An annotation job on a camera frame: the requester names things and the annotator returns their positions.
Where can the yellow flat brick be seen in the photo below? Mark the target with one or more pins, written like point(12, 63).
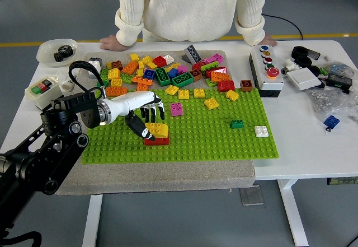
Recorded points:
point(167, 69)

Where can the brown square brick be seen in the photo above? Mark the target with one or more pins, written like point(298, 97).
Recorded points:
point(117, 65)
point(246, 85)

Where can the black power adapter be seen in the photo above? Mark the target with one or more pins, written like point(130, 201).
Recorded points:
point(339, 81)

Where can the green plastic clip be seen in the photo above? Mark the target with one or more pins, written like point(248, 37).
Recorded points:
point(324, 70)

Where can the grey long brick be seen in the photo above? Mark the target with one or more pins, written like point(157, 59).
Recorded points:
point(193, 53)

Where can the small dark green brick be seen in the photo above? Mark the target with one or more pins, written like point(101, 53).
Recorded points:
point(236, 124)

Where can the pink square brick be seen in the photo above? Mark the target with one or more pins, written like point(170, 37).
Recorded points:
point(183, 68)

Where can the person's right hand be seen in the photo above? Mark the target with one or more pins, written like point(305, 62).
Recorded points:
point(110, 43)

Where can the magenta square brick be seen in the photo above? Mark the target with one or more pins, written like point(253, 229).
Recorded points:
point(176, 109)

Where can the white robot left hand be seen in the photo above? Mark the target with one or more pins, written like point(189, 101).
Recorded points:
point(131, 102)

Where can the pink long brick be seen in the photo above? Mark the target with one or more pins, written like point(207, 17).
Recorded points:
point(216, 58)

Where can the yellow square brick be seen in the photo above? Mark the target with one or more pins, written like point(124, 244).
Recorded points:
point(183, 94)
point(171, 90)
point(211, 103)
point(134, 58)
point(232, 95)
point(152, 65)
point(117, 82)
point(198, 93)
point(146, 60)
point(114, 74)

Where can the brown upturned brick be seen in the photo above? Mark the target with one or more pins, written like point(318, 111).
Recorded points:
point(195, 74)

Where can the clear bag of screws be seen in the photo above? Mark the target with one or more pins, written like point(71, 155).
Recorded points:
point(330, 101)

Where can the white wall switch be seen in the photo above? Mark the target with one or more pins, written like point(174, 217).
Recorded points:
point(304, 79)

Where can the green long upturned brick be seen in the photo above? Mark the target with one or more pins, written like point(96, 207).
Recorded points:
point(162, 76)
point(182, 79)

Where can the yellow curved brick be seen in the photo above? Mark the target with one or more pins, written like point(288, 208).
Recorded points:
point(160, 128)

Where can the person's left hand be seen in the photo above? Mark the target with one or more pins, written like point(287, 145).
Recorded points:
point(270, 40)

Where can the red glossy sloped brick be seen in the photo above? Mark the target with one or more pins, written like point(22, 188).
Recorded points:
point(219, 70)

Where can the red rounded brick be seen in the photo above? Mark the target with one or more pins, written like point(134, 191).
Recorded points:
point(226, 86)

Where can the white and grey brick stack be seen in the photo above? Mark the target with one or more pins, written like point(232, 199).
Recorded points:
point(96, 62)

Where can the white table leg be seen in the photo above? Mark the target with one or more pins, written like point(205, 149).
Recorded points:
point(92, 221)
point(293, 216)

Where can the lime green long brick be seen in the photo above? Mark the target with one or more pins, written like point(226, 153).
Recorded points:
point(209, 67)

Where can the blue square brick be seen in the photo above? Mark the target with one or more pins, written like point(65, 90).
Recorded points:
point(173, 73)
point(332, 121)
point(149, 74)

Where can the grey-brown mat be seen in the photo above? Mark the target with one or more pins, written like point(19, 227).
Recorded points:
point(153, 177)

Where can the black metal gear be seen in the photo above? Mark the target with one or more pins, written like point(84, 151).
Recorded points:
point(67, 51)
point(59, 56)

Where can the green square brick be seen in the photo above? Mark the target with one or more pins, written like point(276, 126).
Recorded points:
point(211, 82)
point(126, 78)

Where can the person's left forearm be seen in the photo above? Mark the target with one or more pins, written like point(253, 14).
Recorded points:
point(250, 28)

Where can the black clamp with metal plate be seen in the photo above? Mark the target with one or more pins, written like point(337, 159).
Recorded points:
point(300, 51)

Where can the person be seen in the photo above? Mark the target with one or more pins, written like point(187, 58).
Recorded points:
point(190, 3)

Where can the yellow narrow brick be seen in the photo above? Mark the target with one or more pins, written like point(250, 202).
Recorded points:
point(141, 65)
point(140, 72)

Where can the white pipe fitting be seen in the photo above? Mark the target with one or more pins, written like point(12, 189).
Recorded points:
point(291, 65)

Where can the clear bag of blue parts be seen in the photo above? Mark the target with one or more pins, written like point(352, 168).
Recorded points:
point(339, 68)

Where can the table height control panel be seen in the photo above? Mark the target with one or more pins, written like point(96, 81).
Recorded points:
point(342, 181)

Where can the white push-button control box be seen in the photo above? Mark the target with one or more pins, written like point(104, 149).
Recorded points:
point(272, 82)

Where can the orange flat long brick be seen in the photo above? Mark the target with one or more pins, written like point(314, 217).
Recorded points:
point(142, 80)

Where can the person's right forearm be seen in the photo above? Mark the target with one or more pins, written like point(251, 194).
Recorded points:
point(128, 27)

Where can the white square brick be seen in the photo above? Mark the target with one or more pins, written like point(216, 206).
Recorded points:
point(169, 59)
point(260, 131)

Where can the white switch box green red buttons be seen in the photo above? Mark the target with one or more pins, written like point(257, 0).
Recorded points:
point(36, 90)

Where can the red stepped brick stack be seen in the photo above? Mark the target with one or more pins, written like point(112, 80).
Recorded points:
point(160, 142)

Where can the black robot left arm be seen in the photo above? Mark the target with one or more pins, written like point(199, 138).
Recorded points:
point(75, 104)

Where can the red square brick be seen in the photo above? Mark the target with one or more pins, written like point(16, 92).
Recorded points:
point(197, 67)
point(160, 61)

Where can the green studded baseplate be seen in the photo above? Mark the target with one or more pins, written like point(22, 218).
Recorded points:
point(201, 143)

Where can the white plastic bowl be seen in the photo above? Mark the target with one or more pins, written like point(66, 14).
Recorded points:
point(46, 52)

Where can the grey floor plate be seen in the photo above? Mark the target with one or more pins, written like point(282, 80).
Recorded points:
point(251, 196)

